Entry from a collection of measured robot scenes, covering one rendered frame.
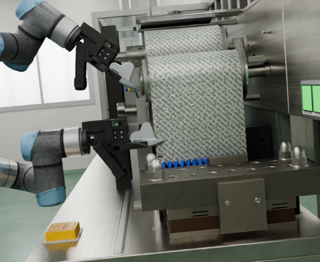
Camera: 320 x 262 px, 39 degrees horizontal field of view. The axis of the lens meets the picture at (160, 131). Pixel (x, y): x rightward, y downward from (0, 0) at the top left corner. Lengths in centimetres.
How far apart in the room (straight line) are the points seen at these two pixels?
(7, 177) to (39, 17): 42
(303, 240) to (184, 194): 26
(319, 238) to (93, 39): 72
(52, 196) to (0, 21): 601
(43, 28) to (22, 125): 581
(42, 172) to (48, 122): 573
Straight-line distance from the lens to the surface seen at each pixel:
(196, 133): 116
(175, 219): 100
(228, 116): 116
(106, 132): 112
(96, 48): 117
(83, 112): 678
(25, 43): 120
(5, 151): 709
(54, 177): 116
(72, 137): 113
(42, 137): 115
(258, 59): 122
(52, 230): 110
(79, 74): 119
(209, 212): 100
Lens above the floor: 124
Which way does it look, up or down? 6 degrees down
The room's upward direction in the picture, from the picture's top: 5 degrees counter-clockwise
